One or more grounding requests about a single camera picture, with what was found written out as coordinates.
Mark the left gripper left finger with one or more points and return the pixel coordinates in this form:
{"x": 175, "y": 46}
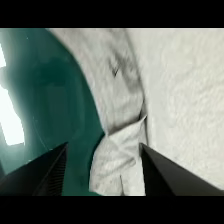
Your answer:
{"x": 43, "y": 173}

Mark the light grey shirt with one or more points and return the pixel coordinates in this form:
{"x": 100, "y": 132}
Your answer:
{"x": 173, "y": 93}

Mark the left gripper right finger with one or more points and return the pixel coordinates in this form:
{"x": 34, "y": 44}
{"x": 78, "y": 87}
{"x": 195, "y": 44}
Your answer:
{"x": 166, "y": 176}

